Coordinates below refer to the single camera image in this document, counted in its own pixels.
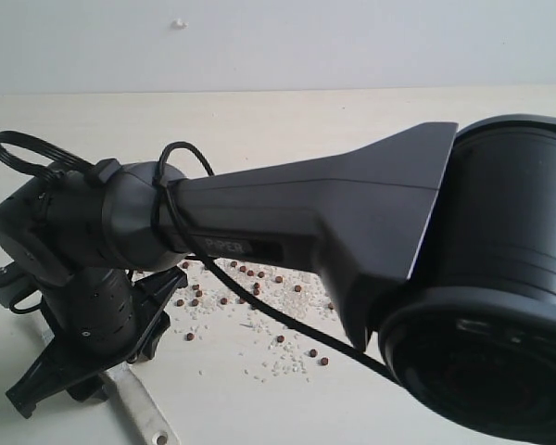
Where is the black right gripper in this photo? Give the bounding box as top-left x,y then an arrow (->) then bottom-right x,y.
6,266 -> 187,418

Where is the wide white wooden paint brush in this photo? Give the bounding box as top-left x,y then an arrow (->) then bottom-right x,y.
41,324 -> 177,445

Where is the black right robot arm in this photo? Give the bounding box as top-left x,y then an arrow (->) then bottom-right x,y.
0,115 -> 556,444

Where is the scattered brown pellets and rice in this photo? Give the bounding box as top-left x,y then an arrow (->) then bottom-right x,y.
168,258 -> 340,384

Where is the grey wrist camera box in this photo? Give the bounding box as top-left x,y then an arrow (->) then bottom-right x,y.
0,262 -> 41,315

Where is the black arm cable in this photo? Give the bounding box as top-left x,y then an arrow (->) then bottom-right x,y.
0,131 -> 399,386

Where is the small white wall hook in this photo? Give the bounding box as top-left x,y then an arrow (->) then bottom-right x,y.
171,19 -> 188,30

